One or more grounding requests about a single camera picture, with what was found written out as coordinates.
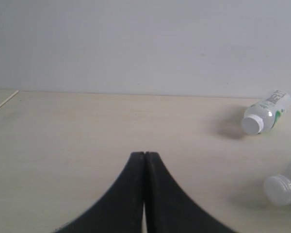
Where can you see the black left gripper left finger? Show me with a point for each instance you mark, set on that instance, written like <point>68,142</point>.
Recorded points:
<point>120,209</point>

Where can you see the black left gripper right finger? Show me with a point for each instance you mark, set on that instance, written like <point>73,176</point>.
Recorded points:
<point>168,209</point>

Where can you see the clear green-label water bottle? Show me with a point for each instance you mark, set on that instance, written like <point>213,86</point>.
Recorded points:
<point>262,116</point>

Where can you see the clear floral-label tea bottle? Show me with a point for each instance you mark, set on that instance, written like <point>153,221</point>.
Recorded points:
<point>277,188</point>

